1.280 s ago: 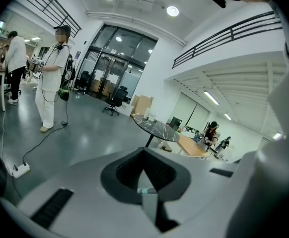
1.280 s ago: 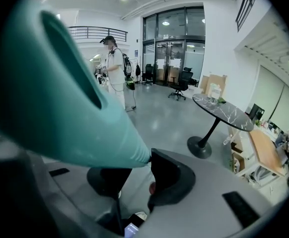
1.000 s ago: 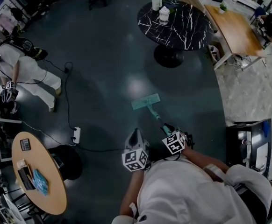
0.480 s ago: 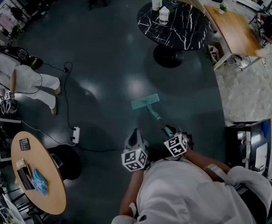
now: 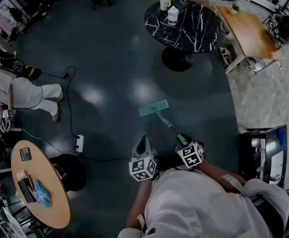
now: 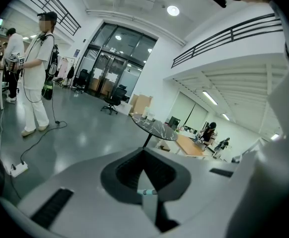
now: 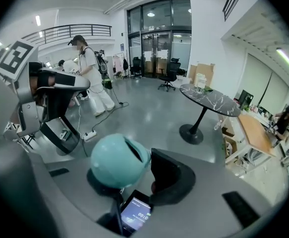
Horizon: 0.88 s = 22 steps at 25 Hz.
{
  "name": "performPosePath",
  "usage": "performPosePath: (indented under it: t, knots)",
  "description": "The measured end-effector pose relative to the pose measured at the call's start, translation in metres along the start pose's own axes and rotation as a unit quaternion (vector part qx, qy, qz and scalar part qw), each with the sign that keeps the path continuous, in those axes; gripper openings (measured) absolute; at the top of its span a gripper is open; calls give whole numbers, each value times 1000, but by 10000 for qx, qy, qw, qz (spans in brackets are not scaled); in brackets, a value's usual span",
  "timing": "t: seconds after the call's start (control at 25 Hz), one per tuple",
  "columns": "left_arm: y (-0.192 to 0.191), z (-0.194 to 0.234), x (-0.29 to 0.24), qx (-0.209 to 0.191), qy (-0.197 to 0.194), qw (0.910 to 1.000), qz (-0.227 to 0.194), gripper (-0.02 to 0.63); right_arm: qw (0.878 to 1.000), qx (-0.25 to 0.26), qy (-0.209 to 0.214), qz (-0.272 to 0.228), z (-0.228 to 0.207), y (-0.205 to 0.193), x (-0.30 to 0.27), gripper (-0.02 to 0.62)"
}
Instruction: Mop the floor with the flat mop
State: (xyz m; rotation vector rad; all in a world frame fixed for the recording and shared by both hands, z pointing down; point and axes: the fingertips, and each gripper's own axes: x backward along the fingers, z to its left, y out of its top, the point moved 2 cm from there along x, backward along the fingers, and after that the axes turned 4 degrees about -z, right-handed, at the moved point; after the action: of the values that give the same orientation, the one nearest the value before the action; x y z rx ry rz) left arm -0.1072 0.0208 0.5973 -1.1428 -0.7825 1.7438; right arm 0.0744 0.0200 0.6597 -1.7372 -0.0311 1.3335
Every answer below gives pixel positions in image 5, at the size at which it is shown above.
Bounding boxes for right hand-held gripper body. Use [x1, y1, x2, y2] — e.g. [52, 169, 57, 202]
[175, 140, 206, 171]

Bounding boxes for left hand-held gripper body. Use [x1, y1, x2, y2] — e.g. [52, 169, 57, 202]
[129, 146, 159, 182]

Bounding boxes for teal mop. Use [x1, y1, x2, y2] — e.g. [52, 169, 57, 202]
[138, 99, 193, 146]

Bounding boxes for person's left forearm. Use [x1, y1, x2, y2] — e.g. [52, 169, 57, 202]
[125, 176, 155, 229]

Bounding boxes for person's right forearm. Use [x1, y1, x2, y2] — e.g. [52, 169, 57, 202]
[196, 160, 247, 191]

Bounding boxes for person's white coat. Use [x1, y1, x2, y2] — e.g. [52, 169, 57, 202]
[117, 169, 289, 238]

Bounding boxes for white power strip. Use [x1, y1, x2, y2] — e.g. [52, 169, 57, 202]
[75, 134, 85, 153]

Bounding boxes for black cabinet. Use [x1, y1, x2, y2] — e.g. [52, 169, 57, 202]
[238, 124, 289, 186]

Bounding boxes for round wooden table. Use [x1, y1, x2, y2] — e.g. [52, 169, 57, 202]
[10, 140, 87, 230]

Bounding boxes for black calculator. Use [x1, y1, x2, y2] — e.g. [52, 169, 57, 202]
[19, 147, 32, 162]

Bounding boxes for black marble round table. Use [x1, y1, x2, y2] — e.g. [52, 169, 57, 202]
[144, 0, 227, 72]

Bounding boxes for black box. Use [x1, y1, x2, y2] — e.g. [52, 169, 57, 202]
[17, 178, 38, 203]

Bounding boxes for rectangular wooden table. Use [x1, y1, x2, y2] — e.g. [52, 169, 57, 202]
[216, 5, 283, 75]

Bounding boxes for white lidded jar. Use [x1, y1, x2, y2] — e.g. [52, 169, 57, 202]
[167, 5, 180, 26]

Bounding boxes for clothes rack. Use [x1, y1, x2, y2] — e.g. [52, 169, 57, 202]
[0, 3, 25, 46]

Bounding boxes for black power cable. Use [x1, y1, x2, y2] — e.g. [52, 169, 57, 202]
[37, 65, 133, 162]

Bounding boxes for white thin cable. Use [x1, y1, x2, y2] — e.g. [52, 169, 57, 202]
[16, 126, 78, 156]

